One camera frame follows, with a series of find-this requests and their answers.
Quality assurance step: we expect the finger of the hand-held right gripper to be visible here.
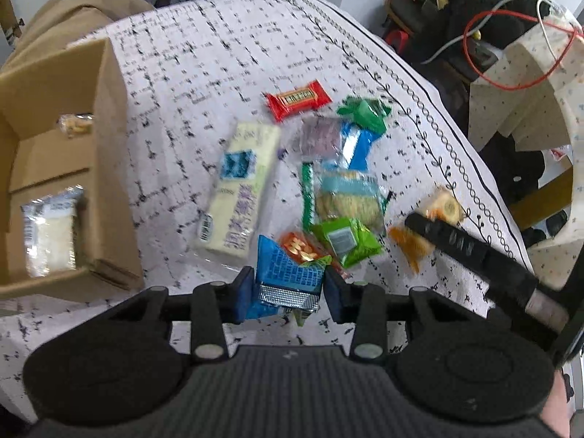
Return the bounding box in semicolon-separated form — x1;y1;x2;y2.
404;212;570;335

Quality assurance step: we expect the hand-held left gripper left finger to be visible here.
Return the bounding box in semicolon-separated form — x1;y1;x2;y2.
107;265;256;362

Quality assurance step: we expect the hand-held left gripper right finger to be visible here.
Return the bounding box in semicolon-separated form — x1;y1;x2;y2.
323;265;489;359

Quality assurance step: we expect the blue snack packet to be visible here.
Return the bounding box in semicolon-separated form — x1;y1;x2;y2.
247;235;324;321

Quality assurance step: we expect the yellow white snack packet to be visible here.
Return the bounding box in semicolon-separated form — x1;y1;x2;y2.
425;186;465;228

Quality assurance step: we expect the orange snack packet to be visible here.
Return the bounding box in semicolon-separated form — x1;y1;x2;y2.
388;224;438;275

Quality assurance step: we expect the green snack packet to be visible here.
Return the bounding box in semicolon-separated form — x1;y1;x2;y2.
311;218;383;269

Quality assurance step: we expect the clear cracker packet green edge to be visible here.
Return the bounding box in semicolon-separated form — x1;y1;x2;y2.
301;161;389;234

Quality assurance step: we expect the brown cardboard box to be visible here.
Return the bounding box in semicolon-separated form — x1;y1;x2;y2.
0;36;146;302

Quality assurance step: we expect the orange peanut packet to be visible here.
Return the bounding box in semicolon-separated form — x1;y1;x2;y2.
278;232;333;266

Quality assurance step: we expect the long white cracker package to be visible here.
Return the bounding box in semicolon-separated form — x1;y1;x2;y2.
195;120;283;266

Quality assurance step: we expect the blue white striped packet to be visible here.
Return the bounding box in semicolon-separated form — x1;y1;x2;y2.
340;121;380;170

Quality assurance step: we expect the purple snack packet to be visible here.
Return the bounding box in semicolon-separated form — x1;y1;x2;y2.
299;116;346;160

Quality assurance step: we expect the green candy packet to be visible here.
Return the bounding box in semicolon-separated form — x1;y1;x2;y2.
337;96;394;135

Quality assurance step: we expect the white dotted fabric cover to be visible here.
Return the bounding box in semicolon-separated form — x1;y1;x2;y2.
468;7;584;293

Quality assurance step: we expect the red candy bar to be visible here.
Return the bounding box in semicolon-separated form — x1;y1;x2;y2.
265;80;331;122

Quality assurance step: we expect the white clear snack packet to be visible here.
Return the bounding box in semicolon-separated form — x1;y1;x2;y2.
22;186;88;279

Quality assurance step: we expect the small clear biscuit packet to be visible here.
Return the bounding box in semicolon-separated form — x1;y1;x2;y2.
57;113;97;138

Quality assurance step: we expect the tan cloth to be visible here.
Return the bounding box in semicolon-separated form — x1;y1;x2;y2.
0;0;157;76

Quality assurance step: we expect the wooden chair frame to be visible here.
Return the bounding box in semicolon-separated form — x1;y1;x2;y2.
510;168;576;234

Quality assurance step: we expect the red cable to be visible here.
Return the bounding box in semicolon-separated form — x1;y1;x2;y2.
462;9;584;91

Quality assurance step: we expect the white cable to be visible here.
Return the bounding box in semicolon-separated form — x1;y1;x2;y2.
422;0;584;76

